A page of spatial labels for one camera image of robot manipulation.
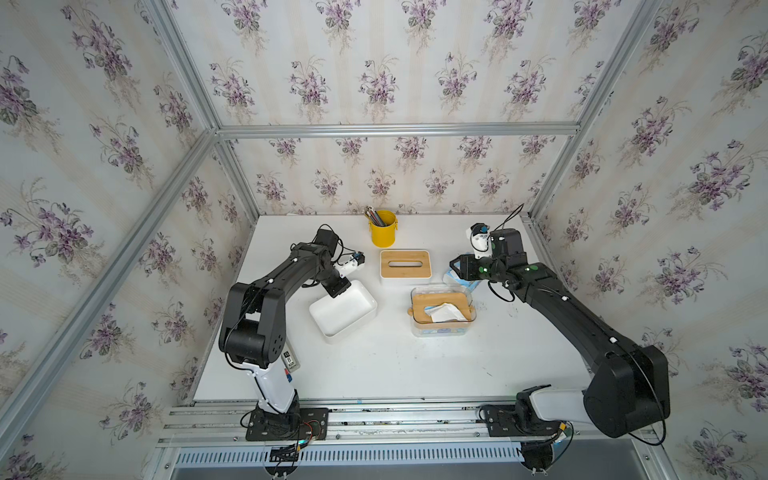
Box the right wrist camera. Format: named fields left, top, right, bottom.
left=467, top=223, right=491, bottom=259

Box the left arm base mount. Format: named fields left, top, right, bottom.
left=240, top=408, right=330, bottom=479

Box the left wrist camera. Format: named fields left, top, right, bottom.
left=335, top=251, right=366, bottom=278

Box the yellow metal pen bucket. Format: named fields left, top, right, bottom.
left=369, top=210, right=398, bottom=249

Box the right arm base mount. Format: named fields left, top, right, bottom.
left=478, top=402, right=574, bottom=476

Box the colored pencils bundle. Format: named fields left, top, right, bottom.
left=365, top=207, right=388, bottom=227

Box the bamboo tissue box lid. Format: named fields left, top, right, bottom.
left=408, top=292, right=476, bottom=325

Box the white plastic tray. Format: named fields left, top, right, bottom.
left=309, top=280, right=378, bottom=344

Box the white box with bamboo lid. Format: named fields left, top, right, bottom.
left=380, top=249, right=432, bottom=286

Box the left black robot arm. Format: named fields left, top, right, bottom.
left=218, top=225, right=351, bottom=416

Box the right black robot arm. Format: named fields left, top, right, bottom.
left=450, top=223, right=671, bottom=438

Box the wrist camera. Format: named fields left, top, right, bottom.
left=335, top=251, right=366, bottom=278
left=467, top=223, right=491, bottom=259

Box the clear plastic tissue box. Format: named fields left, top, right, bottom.
left=408, top=284, right=477, bottom=337

